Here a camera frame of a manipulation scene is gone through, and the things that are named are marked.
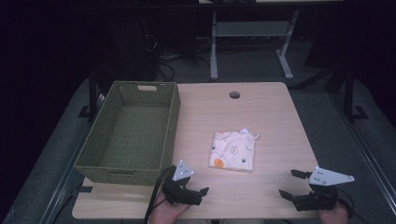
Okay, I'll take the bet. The green woven basket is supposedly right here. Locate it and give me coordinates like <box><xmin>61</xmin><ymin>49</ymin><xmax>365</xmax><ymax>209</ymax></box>
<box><xmin>74</xmin><ymin>80</ymin><xmax>182</xmax><ymax>187</ymax></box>

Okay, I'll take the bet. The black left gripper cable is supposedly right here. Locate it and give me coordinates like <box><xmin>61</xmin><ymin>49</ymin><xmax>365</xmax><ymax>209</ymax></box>
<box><xmin>143</xmin><ymin>165</ymin><xmax>177</xmax><ymax>224</ymax></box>

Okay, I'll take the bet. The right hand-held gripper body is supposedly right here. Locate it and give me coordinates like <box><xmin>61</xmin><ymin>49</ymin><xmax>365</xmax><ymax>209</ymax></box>
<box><xmin>291</xmin><ymin>166</ymin><xmax>356</xmax><ymax>212</ymax></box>

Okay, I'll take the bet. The person's right hand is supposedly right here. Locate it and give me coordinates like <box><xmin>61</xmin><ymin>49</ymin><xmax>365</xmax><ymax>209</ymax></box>
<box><xmin>317</xmin><ymin>203</ymin><xmax>350</xmax><ymax>224</ymax></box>

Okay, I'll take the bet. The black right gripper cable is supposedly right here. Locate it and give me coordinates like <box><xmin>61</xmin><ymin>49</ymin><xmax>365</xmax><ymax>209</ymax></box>
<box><xmin>336</xmin><ymin>188</ymin><xmax>372</xmax><ymax>224</ymax></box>

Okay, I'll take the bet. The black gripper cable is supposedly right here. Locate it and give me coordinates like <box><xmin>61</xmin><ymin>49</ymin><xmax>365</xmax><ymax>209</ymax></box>
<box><xmin>143</xmin><ymin>165</ymin><xmax>177</xmax><ymax>224</ymax></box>
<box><xmin>336</xmin><ymin>188</ymin><xmax>372</xmax><ymax>224</ymax></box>

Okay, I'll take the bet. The black metal stand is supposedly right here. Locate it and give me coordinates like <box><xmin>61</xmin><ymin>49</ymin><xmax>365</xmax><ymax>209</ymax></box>
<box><xmin>77</xmin><ymin>66</ymin><xmax>106</xmax><ymax>123</ymax></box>
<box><xmin>342</xmin><ymin>64</ymin><xmax>370</xmax><ymax>123</ymax></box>

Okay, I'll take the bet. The person's left hand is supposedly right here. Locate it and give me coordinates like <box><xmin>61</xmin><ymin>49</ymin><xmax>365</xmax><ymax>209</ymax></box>
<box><xmin>148</xmin><ymin>189</ymin><xmax>191</xmax><ymax>224</ymax></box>

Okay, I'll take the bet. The cream printed cloth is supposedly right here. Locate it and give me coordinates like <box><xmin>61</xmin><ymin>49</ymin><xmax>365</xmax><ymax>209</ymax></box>
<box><xmin>207</xmin><ymin>127</ymin><xmax>261</xmax><ymax>174</ymax></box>

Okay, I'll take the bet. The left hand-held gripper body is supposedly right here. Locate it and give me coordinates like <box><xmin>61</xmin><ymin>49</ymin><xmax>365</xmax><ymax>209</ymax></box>
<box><xmin>161</xmin><ymin>159</ymin><xmax>204</xmax><ymax>206</ymax></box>

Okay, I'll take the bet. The bundle of floor cables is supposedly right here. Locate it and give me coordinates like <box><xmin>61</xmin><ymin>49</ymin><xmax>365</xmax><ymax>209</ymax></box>
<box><xmin>141</xmin><ymin>18</ymin><xmax>213</xmax><ymax>82</ymax></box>

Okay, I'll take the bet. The white metal desk frame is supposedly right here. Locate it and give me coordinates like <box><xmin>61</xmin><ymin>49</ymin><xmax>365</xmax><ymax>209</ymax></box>
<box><xmin>199</xmin><ymin>0</ymin><xmax>344</xmax><ymax>81</ymax></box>

